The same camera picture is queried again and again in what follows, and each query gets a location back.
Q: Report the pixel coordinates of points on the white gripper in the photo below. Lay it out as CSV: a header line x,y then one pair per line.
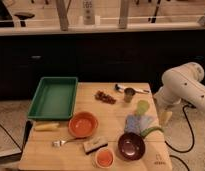
x,y
165,115

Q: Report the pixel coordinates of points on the bunch of dark grapes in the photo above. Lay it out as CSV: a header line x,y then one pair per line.
x,y
100,95

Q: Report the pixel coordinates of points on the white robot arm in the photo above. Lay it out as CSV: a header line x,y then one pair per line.
x,y
182,82

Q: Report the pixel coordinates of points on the dark maroon bowl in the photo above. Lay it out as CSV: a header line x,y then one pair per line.
x,y
131,146

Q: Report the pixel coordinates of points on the orange red bowl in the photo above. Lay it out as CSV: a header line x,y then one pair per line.
x,y
83,124

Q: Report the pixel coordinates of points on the green curved toy vegetable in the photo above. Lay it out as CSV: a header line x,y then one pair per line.
x,y
149,130

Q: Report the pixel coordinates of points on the light green cup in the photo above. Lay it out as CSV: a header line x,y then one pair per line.
x,y
142,107

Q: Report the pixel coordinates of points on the blue cloth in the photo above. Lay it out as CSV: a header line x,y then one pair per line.
x,y
137,123

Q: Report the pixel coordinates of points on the metal measuring cup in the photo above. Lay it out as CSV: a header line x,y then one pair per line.
x,y
129,94

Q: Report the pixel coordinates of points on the small white orange cup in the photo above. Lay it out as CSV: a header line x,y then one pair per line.
x,y
104,158

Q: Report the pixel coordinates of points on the sponge block with dark base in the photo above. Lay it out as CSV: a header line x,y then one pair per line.
x,y
94,144

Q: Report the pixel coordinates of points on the green plastic tray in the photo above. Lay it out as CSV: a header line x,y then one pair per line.
x,y
54,99

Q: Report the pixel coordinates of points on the silver fork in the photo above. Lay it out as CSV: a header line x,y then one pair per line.
x,y
59,143

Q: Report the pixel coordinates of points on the white remote-like device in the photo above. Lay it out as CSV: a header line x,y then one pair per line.
x,y
88,12

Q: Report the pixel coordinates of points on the black stool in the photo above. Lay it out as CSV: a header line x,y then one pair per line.
x,y
22,16

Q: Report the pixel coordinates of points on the white handled utensil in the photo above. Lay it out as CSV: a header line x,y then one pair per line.
x,y
122,88

